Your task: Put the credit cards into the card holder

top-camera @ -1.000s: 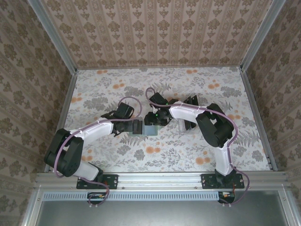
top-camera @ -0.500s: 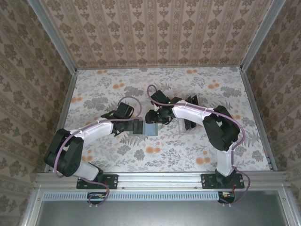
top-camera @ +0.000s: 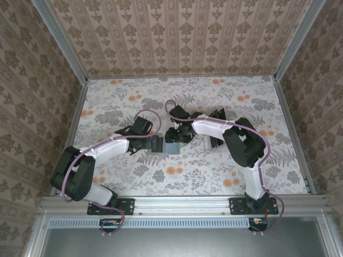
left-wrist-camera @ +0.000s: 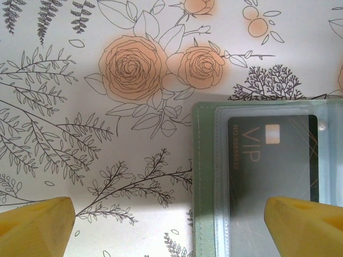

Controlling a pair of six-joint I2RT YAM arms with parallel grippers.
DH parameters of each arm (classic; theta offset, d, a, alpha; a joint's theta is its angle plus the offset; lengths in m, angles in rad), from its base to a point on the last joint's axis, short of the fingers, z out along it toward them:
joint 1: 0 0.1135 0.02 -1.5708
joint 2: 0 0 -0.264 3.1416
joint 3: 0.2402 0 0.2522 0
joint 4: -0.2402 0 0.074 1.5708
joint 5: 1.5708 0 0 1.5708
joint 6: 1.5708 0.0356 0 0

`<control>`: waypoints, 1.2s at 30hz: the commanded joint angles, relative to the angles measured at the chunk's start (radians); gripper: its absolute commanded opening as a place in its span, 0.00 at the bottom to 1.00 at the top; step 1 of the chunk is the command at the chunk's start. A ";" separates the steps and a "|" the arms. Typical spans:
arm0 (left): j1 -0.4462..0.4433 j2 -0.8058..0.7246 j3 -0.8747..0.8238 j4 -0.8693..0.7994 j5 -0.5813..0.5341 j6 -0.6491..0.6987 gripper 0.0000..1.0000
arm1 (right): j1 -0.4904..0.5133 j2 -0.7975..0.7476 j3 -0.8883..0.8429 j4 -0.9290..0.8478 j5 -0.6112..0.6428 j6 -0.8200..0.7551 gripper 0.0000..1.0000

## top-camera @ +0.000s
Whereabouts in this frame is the left circuit board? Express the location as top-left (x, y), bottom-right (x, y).
top-left (99, 218), bottom-right (122, 232)

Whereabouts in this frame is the aluminium right frame post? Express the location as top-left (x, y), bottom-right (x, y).
top-left (273, 0), bottom-right (330, 81)

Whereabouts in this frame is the right circuit board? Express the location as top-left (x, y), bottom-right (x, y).
top-left (248, 217), bottom-right (269, 232)

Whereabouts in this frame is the grey slotted cable duct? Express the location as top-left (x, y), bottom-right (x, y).
top-left (49, 217), bottom-right (252, 229)

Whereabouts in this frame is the grey metal panel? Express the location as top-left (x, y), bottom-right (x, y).
top-left (40, 216), bottom-right (329, 257)

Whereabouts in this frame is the aluminium frame post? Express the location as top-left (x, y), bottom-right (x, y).
top-left (29, 0), bottom-right (90, 84)
top-left (273, 0), bottom-right (330, 81)

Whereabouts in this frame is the aluminium right side rail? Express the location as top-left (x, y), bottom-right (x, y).
top-left (273, 77), bottom-right (317, 195)

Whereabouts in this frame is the aluminium left side rail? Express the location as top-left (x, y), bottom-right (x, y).
top-left (50, 79), bottom-right (90, 198)

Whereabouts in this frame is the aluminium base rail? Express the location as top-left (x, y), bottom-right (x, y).
top-left (37, 194), bottom-right (332, 217)

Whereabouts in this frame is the aluminium left frame post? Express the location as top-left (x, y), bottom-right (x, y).
top-left (29, 0), bottom-right (90, 84)

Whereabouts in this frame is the circuit board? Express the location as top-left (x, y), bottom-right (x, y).
top-left (248, 217), bottom-right (269, 232)
top-left (99, 218), bottom-right (122, 232)

